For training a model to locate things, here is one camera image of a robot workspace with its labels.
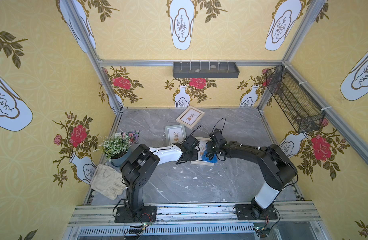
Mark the beige picture frame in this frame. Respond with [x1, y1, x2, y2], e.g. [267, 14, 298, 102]
[176, 106, 205, 129]
[190, 137, 214, 166]

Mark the blue microfiber cloth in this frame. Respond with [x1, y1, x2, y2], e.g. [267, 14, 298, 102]
[201, 150, 218, 164]

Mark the grey-green picture frame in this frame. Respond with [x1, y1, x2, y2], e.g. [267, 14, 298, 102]
[165, 125, 186, 145]

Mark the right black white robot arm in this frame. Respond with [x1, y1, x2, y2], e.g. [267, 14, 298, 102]
[204, 141, 297, 219]

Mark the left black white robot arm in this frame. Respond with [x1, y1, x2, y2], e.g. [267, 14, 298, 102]
[121, 135, 199, 218]

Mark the floral patterned box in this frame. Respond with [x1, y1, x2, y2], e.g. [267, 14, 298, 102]
[115, 131, 140, 145]

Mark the potted green plant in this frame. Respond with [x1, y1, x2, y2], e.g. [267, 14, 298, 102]
[98, 134, 131, 168]

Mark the beige work glove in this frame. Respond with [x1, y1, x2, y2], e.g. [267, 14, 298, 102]
[91, 164, 126, 200]

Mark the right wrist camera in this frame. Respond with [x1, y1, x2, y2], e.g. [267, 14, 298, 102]
[209, 129, 227, 146]

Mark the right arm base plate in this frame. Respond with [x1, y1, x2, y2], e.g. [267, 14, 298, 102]
[232, 204, 278, 221]

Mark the grey wall shelf tray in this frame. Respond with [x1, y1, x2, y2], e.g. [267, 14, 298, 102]
[173, 61, 240, 79]

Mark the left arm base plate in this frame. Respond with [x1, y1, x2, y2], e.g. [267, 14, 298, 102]
[115, 206, 157, 223]

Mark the black wire mesh basket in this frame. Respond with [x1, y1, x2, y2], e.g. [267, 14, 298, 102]
[264, 66, 325, 133]

